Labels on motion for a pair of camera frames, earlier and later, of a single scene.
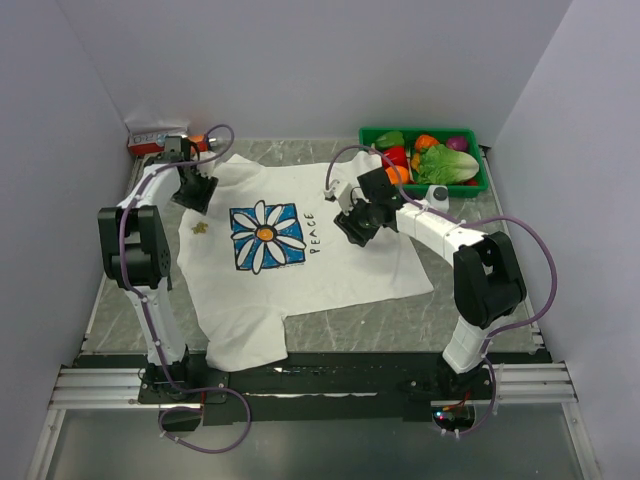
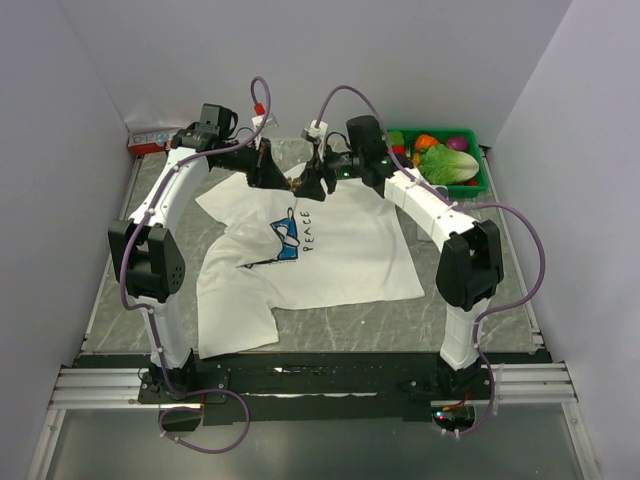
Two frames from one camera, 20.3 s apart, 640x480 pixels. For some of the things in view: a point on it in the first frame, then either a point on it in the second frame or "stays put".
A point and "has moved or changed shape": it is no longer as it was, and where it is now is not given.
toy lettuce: x=441 y=166 stays put
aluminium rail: x=540 y=384 stays put
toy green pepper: x=392 y=138 stays put
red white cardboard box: x=147 y=142 stays put
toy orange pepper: x=424 y=140 stays put
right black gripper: x=347 y=223 → x=310 y=186
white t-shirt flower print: x=266 y=246 has moved or changed shape
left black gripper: x=202 y=202 → x=263 y=171
